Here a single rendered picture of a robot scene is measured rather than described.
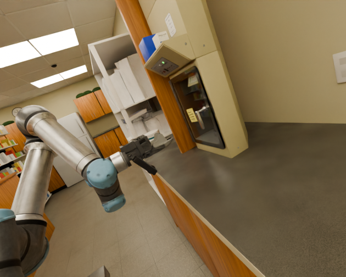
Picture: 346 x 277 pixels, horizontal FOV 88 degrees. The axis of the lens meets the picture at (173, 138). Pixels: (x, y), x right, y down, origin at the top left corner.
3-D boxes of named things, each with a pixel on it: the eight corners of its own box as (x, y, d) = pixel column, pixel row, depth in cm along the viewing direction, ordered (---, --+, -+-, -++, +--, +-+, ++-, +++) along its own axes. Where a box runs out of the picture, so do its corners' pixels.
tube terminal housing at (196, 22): (227, 131, 120) (185, 9, 101) (268, 134, 90) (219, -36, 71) (197, 148, 113) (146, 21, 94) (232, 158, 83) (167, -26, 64)
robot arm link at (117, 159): (119, 175, 66) (117, 169, 74) (130, 169, 68) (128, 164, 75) (110, 158, 65) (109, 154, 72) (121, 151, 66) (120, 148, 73)
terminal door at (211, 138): (195, 142, 111) (169, 79, 101) (226, 149, 83) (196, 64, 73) (194, 142, 111) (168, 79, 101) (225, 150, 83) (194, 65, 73)
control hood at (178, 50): (168, 76, 102) (161, 59, 99) (196, 58, 72) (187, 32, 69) (150, 83, 98) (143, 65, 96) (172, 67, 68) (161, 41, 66)
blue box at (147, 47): (162, 57, 96) (155, 40, 93) (168, 50, 86) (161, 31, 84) (145, 63, 93) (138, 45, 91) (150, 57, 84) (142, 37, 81)
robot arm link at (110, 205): (100, 206, 53) (89, 177, 58) (107, 217, 62) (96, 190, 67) (126, 194, 56) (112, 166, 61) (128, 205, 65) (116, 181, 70)
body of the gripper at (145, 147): (148, 134, 69) (119, 149, 66) (157, 154, 71) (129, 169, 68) (144, 133, 76) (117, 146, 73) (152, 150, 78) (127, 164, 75)
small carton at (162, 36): (166, 49, 82) (161, 35, 80) (171, 44, 77) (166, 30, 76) (157, 52, 80) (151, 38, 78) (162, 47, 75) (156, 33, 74)
